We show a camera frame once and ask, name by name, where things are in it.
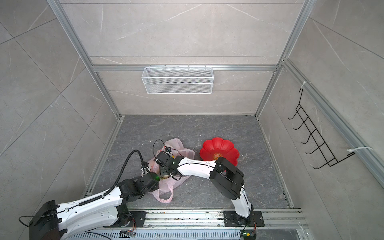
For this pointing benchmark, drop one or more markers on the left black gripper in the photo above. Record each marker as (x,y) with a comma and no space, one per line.
(157,187)

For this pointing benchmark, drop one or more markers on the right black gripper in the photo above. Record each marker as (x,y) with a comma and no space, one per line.
(162,171)

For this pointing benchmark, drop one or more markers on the pink plastic bag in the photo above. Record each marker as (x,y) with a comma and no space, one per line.
(167,185)

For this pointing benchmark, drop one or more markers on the red flower-shaped plastic bowl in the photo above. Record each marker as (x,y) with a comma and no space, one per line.
(218,147)

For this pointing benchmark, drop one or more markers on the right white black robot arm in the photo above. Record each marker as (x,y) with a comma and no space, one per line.
(226,177)

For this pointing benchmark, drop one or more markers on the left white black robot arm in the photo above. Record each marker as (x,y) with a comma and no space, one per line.
(107,209)

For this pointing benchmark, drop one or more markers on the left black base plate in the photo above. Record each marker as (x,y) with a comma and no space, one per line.
(133,219)

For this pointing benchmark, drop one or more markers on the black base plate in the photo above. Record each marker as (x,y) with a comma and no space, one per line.
(255,219)
(133,219)

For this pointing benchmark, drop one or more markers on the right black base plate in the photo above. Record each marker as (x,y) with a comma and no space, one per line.
(255,219)

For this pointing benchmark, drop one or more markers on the white wire mesh basket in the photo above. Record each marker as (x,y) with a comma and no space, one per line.
(178,80)

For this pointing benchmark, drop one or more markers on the aluminium mounting rail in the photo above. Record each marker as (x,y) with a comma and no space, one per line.
(183,219)

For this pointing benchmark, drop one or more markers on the black wire hook rack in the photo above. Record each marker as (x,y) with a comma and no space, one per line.
(315,136)

